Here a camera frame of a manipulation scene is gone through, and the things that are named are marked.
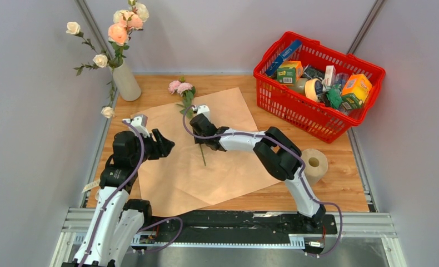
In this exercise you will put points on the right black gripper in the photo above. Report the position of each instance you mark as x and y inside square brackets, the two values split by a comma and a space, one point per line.
[199, 141]

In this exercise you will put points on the pink and white flower bunch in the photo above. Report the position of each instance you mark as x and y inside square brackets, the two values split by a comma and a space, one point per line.
[186, 91]

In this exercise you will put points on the green sponge box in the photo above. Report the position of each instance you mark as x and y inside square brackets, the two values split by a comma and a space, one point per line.
[289, 72]

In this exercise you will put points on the blue razor box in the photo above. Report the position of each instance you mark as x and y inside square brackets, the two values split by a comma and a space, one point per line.
[282, 57]

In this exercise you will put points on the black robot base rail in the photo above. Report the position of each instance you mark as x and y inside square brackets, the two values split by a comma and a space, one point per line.
[229, 229]

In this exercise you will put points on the clear tape roll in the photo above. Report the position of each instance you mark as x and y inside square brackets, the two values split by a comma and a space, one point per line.
[299, 86]

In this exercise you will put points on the beige masking tape roll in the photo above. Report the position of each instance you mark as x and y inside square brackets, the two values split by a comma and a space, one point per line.
[313, 89]

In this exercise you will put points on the peach rose stem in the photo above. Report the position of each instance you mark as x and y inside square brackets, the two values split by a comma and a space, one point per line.
[125, 22]

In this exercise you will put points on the red plastic shopping basket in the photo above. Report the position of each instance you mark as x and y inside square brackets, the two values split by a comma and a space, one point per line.
[315, 118]

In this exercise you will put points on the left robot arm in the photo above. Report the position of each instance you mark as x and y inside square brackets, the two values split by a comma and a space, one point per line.
[117, 218]

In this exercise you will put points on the white rose stem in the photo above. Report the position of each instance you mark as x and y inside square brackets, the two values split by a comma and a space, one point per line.
[136, 12]

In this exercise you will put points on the dark foil packet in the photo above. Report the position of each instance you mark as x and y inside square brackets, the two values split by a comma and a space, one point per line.
[311, 72]

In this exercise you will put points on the small white bud stem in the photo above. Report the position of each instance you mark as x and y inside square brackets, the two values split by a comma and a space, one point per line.
[99, 61]

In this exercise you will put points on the green crumpled packet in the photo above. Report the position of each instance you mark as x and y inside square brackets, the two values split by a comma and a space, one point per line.
[333, 95]

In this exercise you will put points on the aluminium frame post right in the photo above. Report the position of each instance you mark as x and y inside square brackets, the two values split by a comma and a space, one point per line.
[366, 26]

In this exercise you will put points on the aluminium frame post left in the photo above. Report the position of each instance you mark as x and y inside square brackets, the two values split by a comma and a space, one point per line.
[90, 20]

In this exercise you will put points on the pink wrapping paper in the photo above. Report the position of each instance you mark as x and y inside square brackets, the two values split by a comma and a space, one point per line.
[194, 177]

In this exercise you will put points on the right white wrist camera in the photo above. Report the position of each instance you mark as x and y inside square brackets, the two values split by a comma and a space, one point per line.
[202, 109]

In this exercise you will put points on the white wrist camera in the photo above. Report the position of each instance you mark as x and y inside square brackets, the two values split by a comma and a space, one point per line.
[202, 109]
[137, 125]

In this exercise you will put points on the beige cylindrical vase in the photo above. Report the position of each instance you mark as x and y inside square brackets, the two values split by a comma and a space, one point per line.
[125, 81]

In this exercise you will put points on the aluminium frame post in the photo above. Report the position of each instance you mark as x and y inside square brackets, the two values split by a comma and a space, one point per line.
[366, 26]
[90, 20]

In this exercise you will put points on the white small box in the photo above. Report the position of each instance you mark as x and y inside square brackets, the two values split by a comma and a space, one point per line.
[329, 77]

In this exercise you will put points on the cream printed ribbon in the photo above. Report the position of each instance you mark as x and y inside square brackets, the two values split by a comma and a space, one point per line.
[91, 185]

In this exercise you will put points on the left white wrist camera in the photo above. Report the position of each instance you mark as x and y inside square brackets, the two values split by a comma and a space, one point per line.
[137, 125]

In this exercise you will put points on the orange and green box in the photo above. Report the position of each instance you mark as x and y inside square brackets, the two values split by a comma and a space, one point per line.
[355, 92]

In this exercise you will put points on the toilet paper roll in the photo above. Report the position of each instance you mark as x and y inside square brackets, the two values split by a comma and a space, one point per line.
[316, 165]

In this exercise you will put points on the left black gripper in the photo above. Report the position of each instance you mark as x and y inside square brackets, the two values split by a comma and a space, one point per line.
[161, 148]

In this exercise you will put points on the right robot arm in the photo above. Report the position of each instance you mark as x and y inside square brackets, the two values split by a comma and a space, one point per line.
[278, 154]

